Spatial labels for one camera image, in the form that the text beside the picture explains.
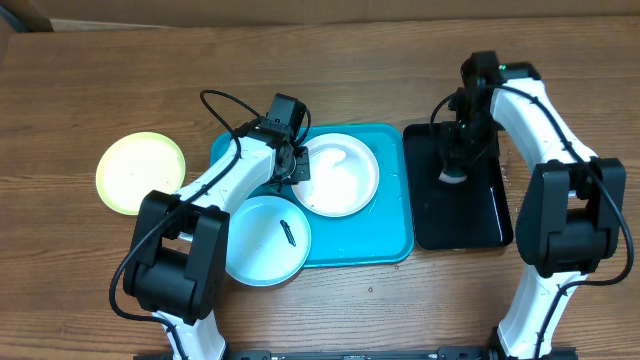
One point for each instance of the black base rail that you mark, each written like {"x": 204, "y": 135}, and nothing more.
{"x": 442, "y": 353}

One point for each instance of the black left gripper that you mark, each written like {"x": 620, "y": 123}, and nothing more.
{"x": 302, "y": 168}

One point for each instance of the black rectangular tray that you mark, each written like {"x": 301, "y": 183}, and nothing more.
{"x": 472, "y": 214}

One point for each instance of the green white sponge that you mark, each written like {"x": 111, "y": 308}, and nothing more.
{"x": 452, "y": 177}

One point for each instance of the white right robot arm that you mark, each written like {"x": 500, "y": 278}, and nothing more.
{"x": 570, "y": 230}

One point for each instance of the white plate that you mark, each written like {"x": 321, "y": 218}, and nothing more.
{"x": 344, "y": 176}

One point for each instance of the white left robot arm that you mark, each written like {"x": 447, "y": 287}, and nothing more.
{"x": 184, "y": 244}

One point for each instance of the yellow plate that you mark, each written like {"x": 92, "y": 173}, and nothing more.
{"x": 135, "y": 165}

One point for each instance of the teal plastic tray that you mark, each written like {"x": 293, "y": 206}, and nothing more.
{"x": 381, "y": 232}

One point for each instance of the light blue plate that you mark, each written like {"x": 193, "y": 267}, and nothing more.
{"x": 269, "y": 242}

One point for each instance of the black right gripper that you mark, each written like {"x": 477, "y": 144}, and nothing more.
{"x": 455, "y": 151}

